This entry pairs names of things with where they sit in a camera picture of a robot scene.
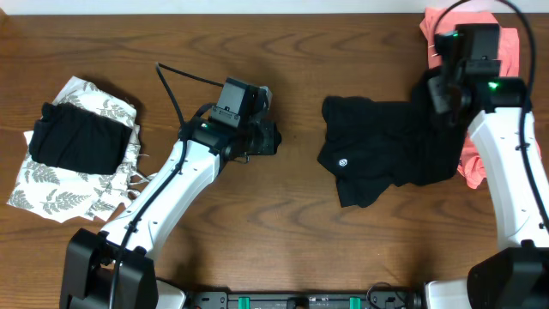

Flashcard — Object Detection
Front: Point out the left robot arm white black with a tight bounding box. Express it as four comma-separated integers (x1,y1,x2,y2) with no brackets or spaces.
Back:
59,78,281,308

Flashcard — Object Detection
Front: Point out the folded black garment on bag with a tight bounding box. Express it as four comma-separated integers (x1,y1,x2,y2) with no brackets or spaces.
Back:
28,102,132,175

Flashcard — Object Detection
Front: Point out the black polo shirt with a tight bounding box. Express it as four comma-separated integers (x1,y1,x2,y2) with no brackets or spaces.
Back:
317,69,467,208

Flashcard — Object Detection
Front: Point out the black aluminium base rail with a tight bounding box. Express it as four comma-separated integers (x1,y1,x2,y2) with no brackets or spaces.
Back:
183,282,426,309

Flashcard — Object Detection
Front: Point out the white fern print drawstring bag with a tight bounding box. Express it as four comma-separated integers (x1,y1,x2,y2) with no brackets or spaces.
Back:
8,76,141,223

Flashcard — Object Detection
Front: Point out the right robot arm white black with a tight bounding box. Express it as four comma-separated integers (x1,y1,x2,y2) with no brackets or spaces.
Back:
423,23,548,308

